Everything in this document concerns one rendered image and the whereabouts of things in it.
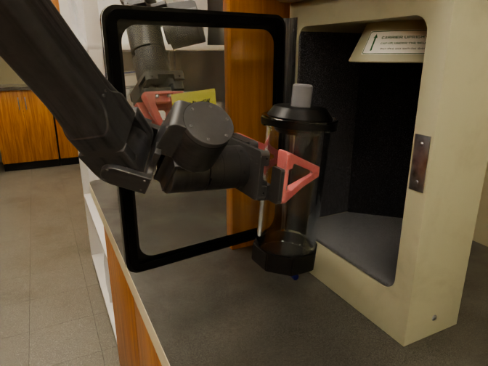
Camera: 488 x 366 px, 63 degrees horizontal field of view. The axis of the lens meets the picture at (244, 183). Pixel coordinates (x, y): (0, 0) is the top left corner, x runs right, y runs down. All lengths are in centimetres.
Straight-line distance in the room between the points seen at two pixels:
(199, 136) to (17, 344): 202
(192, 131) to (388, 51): 31
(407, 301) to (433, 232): 10
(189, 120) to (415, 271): 35
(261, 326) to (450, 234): 30
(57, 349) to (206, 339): 166
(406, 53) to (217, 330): 47
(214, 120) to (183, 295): 36
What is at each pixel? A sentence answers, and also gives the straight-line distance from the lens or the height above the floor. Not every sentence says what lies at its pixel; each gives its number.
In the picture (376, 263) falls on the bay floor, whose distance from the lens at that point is 67.
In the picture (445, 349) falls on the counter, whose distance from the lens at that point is 66.
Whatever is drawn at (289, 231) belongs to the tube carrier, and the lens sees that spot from 58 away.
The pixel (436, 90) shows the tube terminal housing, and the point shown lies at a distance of 52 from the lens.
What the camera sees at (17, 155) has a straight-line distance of 545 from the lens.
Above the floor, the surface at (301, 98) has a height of 127.
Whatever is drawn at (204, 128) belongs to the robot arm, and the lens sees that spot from 43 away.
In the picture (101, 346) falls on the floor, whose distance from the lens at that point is 218.
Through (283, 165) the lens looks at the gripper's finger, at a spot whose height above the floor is 120.
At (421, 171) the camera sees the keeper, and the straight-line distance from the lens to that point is 53.
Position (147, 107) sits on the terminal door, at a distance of 62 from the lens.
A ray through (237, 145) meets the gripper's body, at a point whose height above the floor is 121.
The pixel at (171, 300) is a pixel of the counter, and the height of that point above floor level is 94.
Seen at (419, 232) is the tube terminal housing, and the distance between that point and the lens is 56.
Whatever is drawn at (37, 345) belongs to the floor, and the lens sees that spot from 230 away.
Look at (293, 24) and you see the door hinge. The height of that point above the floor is 138.
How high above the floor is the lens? 133
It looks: 18 degrees down
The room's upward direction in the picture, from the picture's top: straight up
